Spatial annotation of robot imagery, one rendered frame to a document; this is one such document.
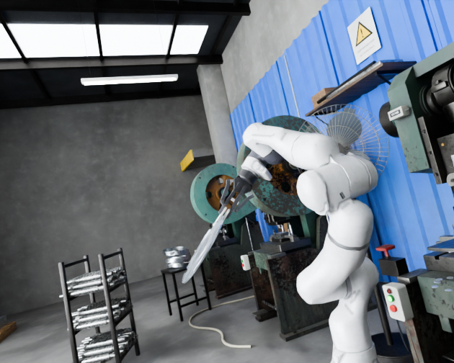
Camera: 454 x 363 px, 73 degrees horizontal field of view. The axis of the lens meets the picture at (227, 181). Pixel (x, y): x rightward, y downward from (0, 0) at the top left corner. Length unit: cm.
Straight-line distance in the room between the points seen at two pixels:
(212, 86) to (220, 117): 70
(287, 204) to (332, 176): 163
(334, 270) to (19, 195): 725
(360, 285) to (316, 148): 43
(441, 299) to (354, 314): 52
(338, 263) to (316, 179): 25
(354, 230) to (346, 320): 31
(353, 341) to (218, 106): 587
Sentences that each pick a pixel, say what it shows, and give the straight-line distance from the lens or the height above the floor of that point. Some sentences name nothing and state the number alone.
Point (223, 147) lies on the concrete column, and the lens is 627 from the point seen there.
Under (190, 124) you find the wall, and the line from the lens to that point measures 804.
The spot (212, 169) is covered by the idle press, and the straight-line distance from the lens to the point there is 407.
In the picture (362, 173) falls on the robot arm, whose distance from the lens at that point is 85.
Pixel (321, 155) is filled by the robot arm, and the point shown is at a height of 115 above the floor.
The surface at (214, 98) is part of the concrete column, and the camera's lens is 659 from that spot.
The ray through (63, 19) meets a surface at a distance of 556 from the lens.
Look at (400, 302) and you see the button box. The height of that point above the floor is 57.
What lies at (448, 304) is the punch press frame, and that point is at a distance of 147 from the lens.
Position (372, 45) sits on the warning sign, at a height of 229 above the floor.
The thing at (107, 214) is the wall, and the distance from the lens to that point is 742.
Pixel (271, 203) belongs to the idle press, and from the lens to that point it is 237.
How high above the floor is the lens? 105
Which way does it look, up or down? 6 degrees up
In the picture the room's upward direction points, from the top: 12 degrees counter-clockwise
